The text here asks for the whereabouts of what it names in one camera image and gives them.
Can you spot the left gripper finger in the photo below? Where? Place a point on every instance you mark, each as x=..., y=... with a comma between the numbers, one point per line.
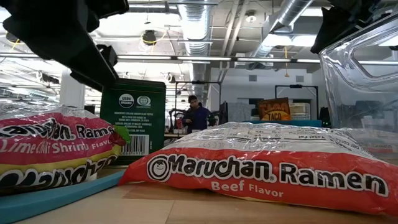
x=93, y=68
x=107, y=56

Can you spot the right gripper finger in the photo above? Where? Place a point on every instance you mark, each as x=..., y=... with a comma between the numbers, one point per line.
x=332, y=28

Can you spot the black lid small jar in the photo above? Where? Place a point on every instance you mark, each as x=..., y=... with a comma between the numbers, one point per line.
x=133, y=124

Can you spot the clear plastic container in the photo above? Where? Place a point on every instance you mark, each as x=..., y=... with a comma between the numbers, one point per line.
x=357, y=102

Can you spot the yellow lid spice jar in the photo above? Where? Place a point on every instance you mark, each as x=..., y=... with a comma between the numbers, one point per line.
x=273, y=112

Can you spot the beef flavor ramen packet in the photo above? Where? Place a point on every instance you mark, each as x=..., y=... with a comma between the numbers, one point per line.
x=248, y=174

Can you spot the background black robot arm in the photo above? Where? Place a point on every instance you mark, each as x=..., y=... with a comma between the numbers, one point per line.
x=175, y=119
x=217, y=118

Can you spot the white column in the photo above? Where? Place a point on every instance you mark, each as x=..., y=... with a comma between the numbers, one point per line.
x=71, y=96

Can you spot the round ceiling fixture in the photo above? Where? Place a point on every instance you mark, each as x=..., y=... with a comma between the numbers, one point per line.
x=251, y=17

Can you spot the lime chili shrimp ramen packet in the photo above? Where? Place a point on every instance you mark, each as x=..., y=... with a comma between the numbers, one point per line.
x=46, y=146

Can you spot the dark blue rectangular bin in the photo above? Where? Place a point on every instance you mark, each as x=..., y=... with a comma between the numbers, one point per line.
x=311, y=123

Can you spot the person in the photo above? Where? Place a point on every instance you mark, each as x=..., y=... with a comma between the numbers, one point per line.
x=199, y=118

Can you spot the teal plastic spoon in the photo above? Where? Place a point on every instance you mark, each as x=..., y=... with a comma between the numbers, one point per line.
x=46, y=199

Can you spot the silver ceiling air duct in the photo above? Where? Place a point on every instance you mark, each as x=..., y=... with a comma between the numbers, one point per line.
x=196, y=28
x=289, y=15

